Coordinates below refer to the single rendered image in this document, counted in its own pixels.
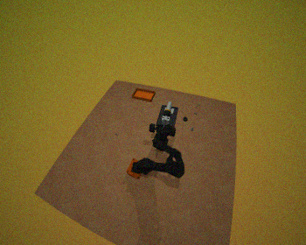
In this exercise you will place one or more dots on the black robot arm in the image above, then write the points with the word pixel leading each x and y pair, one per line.
pixel 160 141

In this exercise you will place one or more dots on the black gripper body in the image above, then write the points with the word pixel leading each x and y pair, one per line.
pixel 153 128

